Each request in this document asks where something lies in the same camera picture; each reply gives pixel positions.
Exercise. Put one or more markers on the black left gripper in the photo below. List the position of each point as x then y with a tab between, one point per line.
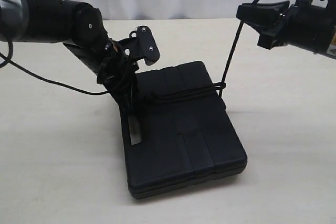
117	74

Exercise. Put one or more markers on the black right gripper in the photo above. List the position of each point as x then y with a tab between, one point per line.
270	20

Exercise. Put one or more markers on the black plastic carrying case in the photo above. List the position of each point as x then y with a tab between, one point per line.
182	143

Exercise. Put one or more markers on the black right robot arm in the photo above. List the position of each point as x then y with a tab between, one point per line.
301	25

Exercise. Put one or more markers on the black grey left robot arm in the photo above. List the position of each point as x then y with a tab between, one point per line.
79	27

